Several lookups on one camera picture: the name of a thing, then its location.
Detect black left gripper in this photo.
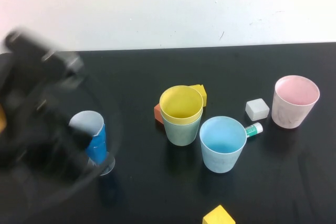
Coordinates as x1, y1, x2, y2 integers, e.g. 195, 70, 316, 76
0, 53, 93, 182

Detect green plastic cup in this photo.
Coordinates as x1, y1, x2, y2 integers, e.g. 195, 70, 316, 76
160, 108, 203, 147

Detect yellow plastic cup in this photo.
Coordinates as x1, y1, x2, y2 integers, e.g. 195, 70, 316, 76
159, 85, 204, 125

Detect light blue plastic cup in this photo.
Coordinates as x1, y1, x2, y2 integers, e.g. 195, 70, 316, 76
199, 115, 248, 174

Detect pink plastic cup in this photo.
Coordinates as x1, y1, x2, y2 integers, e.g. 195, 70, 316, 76
271, 75, 320, 130

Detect blue conical measuring glass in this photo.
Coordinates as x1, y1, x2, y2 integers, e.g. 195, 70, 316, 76
68, 110, 116, 177

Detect orange foam cube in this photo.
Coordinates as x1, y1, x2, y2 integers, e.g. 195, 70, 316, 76
153, 103, 164, 124

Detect notched yellow foam cube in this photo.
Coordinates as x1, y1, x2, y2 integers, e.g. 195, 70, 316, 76
188, 84, 207, 108

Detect plain yellow foam cube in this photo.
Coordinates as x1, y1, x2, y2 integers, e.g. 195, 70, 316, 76
202, 204, 236, 224

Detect white green glue stick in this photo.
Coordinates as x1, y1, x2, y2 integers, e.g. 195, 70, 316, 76
244, 122, 264, 138

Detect white foam cube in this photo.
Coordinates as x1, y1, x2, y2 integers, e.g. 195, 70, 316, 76
245, 98, 270, 122

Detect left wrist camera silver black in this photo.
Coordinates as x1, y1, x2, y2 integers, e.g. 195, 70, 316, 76
4, 26, 84, 78

